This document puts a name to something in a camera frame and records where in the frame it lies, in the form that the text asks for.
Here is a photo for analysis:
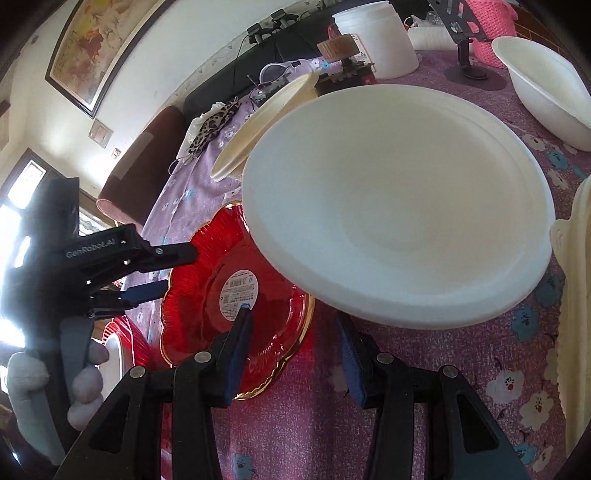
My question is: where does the large red scalloped plate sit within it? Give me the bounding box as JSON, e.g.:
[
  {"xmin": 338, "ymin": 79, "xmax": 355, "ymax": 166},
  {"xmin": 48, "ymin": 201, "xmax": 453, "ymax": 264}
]
[{"xmin": 98, "ymin": 315, "xmax": 171, "ymax": 399}]

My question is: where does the pink knitted jar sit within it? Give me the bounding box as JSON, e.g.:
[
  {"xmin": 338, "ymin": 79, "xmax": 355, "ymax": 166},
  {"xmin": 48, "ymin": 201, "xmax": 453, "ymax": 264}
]
[{"xmin": 467, "ymin": 0, "xmax": 518, "ymax": 69}]

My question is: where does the black sofa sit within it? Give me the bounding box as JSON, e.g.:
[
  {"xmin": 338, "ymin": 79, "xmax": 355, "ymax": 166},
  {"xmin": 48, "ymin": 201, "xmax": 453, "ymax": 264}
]
[{"xmin": 181, "ymin": 1, "xmax": 363, "ymax": 121}]

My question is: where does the small red scalloped plate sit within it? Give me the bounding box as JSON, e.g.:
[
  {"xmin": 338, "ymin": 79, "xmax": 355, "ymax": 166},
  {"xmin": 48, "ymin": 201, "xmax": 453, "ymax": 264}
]
[{"xmin": 159, "ymin": 201, "xmax": 315, "ymax": 400}]

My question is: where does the leopard print cloth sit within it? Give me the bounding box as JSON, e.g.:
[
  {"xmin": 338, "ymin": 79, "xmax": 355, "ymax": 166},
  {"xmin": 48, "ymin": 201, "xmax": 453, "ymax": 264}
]
[{"xmin": 197, "ymin": 99, "xmax": 240, "ymax": 156}]

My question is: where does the maroon armchair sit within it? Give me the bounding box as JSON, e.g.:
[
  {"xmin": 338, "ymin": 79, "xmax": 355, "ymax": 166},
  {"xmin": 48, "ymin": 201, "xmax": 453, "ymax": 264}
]
[{"xmin": 96, "ymin": 106, "xmax": 186, "ymax": 230}]

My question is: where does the white cloth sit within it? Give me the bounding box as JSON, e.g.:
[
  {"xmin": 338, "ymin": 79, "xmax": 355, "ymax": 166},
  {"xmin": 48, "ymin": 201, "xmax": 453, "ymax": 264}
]
[{"xmin": 176, "ymin": 102, "xmax": 223, "ymax": 163}]

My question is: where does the gloved left hand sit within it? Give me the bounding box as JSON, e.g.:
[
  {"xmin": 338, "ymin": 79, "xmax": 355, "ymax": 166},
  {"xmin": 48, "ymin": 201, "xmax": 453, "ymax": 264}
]
[{"xmin": 7, "ymin": 317, "xmax": 109, "ymax": 466}]

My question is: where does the large white foam plate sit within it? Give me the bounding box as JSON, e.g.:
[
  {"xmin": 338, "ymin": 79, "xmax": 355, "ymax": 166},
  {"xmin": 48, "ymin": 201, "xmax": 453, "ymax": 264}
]
[{"xmin": 242, "ymin": 85, "xmax": 555, "ymax": 329}]

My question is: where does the white plastic jar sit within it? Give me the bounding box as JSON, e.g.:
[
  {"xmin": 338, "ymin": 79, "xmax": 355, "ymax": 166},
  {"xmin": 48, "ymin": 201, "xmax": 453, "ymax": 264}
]
[{"xmin": 332, "ymin": 1, "xmax": 419, "ymax": 80}]

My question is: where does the cream ribbed plastic bowl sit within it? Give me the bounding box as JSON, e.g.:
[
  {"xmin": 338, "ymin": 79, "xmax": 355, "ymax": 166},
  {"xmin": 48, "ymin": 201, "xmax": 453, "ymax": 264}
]
[{"xmin": 211, "ymin": 73, "xmax": 320, "ymax": 183}]

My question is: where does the black phone stand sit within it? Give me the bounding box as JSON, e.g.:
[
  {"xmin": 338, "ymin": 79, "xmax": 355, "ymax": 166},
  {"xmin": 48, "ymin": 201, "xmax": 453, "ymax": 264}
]
[{"xmin": 429, "ymin": 0, "xmax": 507, "ymax": 91}]

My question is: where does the large white foam bowl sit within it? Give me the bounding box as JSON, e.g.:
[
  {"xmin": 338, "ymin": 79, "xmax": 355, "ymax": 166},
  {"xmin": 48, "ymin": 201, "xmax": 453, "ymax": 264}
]
[{"xmin": 492, "ymin": 36, "xmax": 590, "ymax": 152}]

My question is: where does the framed wall picture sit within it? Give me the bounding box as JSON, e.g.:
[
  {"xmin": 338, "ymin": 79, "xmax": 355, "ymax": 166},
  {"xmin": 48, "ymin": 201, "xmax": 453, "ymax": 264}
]
[{"xmin": 45, "ymin": 0, "xmax": 173, "ymax": 118}]

